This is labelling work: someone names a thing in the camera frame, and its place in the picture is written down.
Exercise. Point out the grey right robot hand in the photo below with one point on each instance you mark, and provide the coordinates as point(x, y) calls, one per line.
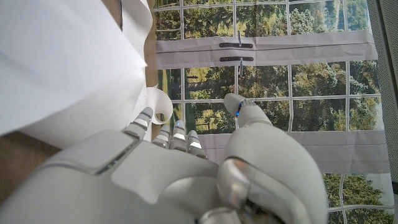
point(140, 186)

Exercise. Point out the white receipt paper strip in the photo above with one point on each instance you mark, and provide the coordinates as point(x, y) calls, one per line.
point(68, 62)

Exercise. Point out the printed forest window backdrop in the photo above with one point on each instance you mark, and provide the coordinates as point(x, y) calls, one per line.
point(311, 87)

